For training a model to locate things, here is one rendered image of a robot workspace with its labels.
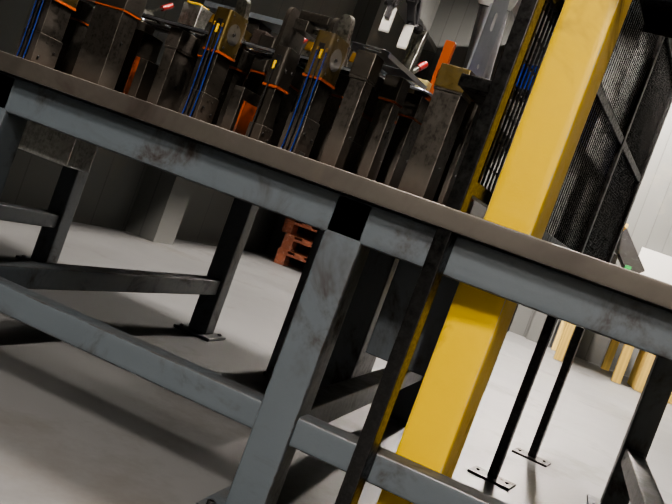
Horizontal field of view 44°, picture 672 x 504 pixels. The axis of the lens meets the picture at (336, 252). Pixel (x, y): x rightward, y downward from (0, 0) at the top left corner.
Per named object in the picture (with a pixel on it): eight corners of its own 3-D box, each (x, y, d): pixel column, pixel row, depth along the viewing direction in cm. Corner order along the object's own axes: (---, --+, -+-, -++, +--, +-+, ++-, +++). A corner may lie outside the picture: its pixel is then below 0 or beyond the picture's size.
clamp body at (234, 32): (166, 122, 229) (209, 1, 228) (191, 132, 240) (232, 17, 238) (184, 128, 226) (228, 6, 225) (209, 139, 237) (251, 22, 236)
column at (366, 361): (291, 368, 327) (349, 209, 324) (362, 398, 318) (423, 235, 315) (262, 374, 297) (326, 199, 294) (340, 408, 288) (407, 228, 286)
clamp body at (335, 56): (263, 155, 211) (311, 24, 210) (285, 165, 222) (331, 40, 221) (285, 162, 209) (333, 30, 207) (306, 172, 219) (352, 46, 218)
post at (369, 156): (346, 183, 207) (386, 72, 206) (354, 187, 211) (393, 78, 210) (363, 189, 205) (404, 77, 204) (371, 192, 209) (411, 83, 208)
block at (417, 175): (390, 199, 207) (441, 61, 206) (402, 205, 214) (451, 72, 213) (419, 209, 204) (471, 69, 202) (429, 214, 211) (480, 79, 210)
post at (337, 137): (314, 168, 191) (357, 48, 189) (323, 172, 195) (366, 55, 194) (332, 174, 188) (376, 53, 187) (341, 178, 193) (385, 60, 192)
